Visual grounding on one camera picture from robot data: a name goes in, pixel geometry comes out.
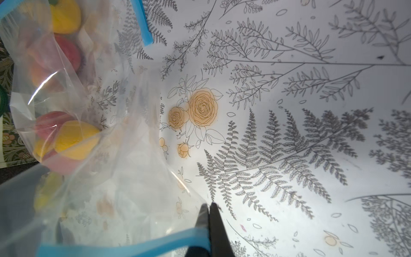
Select yellow wrinkled peach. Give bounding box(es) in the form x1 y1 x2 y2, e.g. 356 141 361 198
29 62 64 93

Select yellow peach green leaf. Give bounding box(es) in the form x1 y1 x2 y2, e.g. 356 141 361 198
48 0 81 34

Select yellow peach red blush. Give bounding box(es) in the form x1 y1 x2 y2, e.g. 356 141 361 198
33 138 54 162

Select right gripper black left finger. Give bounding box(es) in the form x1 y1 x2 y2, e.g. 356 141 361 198
185 204 210 257

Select canvas tote bag green handles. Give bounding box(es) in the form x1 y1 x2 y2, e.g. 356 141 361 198
1 43 36 169

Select pink peach with leaf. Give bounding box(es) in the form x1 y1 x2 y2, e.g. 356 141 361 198
55 34 81 72

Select yellow snack packet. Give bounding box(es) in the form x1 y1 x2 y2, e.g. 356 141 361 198
33 172 64 212

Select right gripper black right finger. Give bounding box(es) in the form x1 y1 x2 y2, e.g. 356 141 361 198
209 202 235 257

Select clear zip-top bag blue zipper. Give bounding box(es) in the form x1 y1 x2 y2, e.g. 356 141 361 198
47 1 154 46

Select yellow peach top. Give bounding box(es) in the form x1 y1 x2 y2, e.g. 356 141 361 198
54 121 100 161

